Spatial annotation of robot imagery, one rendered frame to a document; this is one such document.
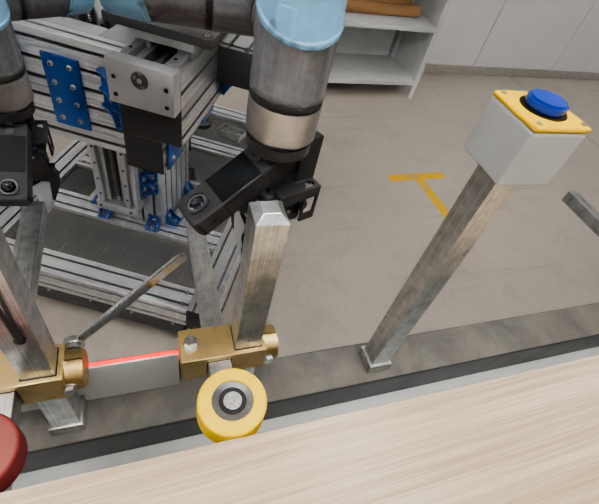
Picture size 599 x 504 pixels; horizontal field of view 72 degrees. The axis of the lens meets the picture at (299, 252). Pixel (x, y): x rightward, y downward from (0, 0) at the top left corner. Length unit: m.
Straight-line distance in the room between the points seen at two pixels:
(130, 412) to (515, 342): 0.76
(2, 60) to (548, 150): 0.63
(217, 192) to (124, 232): 1.20
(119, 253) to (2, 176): 0.92
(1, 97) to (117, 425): 0.48
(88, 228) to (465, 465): 1.43
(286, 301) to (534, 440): 1.23
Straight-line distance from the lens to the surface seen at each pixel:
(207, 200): 0.45
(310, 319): 1.69
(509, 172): 0.47
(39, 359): 0.55
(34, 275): 0.70
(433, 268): 0.59
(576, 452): 0.67
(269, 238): 0.41
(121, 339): 1.61
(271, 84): 0.40
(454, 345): 0.92
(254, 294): 0.48
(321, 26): 0.38
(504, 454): 0.61
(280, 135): 0.42
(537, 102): 0.47
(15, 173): 0.69
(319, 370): 0.78
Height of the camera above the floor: 1.37
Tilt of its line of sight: 46 degrees down
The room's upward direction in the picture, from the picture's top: 16 degrees clockwise
